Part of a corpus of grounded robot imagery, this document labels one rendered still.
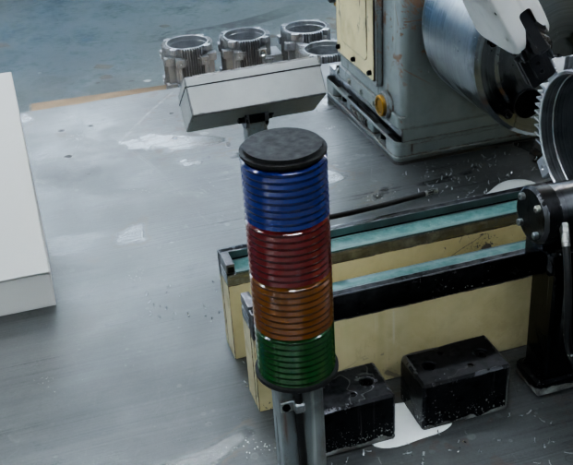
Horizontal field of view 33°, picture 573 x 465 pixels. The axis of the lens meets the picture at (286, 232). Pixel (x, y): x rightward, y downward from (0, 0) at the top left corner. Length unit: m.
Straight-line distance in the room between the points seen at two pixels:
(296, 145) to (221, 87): 0.53
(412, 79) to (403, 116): 0.06
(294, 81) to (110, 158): 0.57
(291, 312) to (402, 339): 0.41
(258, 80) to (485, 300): 0.37
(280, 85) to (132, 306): 0.34
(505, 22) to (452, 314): 0.32
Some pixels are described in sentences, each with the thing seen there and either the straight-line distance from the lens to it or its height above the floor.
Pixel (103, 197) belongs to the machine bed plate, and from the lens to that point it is 1.56.
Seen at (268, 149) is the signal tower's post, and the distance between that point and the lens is 0.65.
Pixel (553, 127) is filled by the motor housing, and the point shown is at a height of 1.00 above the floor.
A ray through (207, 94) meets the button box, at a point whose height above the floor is 1.07.
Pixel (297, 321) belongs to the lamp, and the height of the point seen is 1.09.
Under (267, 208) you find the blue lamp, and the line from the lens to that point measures 0.65.
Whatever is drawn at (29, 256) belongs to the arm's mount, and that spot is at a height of 0.87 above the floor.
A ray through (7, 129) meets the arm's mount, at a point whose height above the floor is 0.99.
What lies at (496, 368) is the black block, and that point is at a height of 0.86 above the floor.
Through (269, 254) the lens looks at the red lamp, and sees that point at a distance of 0.67.
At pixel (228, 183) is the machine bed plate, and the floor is 0.80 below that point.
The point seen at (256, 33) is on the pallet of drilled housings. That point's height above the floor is 0.33.
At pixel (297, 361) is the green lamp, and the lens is 0.72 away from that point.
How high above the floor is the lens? 1.49
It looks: 29 degrees down
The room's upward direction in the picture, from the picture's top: 4 degrees counter-clockwise
